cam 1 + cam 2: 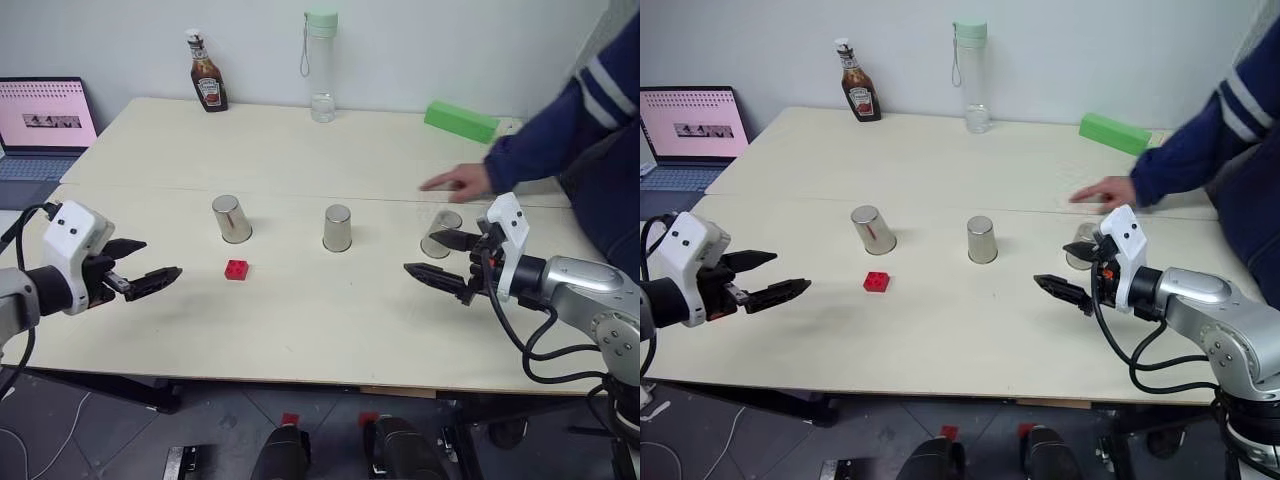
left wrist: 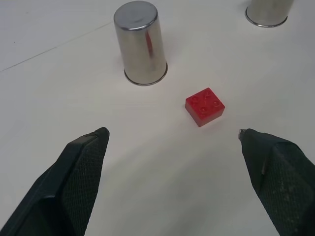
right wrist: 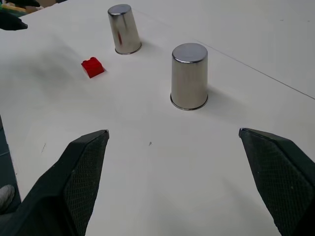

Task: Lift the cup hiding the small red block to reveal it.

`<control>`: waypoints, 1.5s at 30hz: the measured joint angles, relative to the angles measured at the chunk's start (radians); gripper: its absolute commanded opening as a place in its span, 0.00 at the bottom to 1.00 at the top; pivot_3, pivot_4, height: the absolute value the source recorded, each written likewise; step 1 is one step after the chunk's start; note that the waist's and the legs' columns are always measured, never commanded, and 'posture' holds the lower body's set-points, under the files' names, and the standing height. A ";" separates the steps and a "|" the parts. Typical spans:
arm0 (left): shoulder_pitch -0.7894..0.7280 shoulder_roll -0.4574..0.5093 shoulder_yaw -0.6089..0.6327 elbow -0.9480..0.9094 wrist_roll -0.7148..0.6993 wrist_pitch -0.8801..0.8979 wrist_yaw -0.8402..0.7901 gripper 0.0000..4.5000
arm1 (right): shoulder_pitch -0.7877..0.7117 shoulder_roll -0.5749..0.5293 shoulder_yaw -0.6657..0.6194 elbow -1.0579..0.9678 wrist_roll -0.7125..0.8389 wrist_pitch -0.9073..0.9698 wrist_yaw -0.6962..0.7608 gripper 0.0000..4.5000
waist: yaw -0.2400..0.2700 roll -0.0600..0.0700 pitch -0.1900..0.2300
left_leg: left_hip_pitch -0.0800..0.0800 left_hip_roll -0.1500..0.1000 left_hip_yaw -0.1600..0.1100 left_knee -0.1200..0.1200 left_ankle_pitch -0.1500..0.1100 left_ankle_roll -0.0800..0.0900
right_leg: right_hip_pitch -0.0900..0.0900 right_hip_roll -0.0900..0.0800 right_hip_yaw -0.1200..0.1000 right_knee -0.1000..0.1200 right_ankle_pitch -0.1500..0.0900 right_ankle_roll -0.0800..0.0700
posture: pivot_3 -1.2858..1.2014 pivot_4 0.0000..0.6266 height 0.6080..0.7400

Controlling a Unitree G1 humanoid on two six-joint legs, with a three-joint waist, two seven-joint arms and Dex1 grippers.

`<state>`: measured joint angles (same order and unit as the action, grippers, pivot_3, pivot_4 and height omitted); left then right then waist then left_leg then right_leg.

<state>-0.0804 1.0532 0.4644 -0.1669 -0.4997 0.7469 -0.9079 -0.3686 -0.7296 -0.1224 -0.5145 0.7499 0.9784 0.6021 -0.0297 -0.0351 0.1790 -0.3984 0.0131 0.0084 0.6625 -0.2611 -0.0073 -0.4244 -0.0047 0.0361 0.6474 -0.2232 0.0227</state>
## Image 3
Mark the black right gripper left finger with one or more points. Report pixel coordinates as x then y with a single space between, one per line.
56 191

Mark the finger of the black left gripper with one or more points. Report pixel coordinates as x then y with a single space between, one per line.
11 22
23 3

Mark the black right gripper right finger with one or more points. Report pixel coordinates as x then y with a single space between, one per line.
283 177

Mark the green and yellow object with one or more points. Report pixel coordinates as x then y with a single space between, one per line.
12 8

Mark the grey shoe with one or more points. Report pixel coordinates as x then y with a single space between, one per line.
6 196

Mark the red toy brick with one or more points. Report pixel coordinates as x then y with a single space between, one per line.
93 67

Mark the steel cup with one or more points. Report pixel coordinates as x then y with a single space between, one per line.
189 78
124 29

